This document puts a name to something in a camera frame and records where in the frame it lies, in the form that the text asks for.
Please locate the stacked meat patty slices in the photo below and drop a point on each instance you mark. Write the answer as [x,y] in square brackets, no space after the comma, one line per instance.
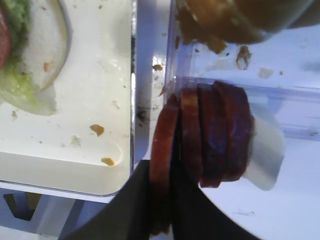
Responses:
[217,128]

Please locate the stacked bread buns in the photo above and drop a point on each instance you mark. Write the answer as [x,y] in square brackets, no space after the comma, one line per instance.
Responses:
[218,22]

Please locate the metal baking tray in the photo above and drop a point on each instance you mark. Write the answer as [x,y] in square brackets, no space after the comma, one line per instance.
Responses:
[69,127]

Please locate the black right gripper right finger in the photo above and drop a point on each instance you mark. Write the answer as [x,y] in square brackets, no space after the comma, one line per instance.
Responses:
[193,215]

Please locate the brown meat patty slice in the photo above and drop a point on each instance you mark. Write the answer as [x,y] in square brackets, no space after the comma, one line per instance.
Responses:
[160,164]

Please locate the green lettuce leaf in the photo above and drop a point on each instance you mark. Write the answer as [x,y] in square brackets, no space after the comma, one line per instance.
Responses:
[17,62]

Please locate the clear acrylic right rack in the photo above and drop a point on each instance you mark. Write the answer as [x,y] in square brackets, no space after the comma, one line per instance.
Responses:
[283,73]

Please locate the tomato slice on lettuce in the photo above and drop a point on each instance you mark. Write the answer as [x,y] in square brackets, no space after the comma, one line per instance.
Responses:
[5,39]

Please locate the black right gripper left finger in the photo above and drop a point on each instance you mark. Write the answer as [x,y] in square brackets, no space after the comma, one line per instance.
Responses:
[129,215]

